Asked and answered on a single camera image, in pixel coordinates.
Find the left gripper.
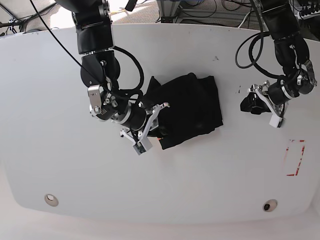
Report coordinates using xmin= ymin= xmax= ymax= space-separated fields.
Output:
xmin=248 ymin=60 xmax=317 ymax=117

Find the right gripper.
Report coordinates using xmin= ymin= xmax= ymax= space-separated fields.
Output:
xmin=87 ymin=85 xmax=170 ymax=147

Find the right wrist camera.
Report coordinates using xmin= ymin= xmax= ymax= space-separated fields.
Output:
xmin=132 ymin=138 xmax=153 ymax=156

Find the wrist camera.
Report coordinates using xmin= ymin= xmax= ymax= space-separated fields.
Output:
xmin=132 ymin=138 xmax=153 ymax=156
xmin=269 ymin=114 xmax=284 ymax=128

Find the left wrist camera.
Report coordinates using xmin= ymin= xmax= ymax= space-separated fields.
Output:
xmin=269 ymin=114 xmax=284 ymax=128

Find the red tape rectangle marking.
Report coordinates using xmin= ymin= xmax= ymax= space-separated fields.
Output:
xmin=283 ymin=139 xmax=306 ymax=177

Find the black printed T-shirt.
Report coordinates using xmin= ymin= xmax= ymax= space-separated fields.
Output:
xmin=144 ymin=73 xmax=223 ymax=150

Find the table grommet hole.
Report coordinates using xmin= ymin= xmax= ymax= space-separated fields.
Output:
xmin=262 ymin=199 xmax=278 ymax=213
xmin=44 ymin=194 xmax=59 ymax=207

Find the right table grommet hole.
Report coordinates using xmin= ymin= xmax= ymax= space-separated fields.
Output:
xmin=262 ymin=199 xmax=278 ymax=213

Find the left table grommet hole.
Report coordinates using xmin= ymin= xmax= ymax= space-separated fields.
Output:
xmin=44 ymin=194 xmax=59 ymax=207

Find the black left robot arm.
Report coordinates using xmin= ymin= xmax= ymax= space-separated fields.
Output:
xmin=240 ymin=0 xmax=317 ymax=117

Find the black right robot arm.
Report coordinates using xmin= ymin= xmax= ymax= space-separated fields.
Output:
xmin=59 ymin=0 xmax=223 ymax=149

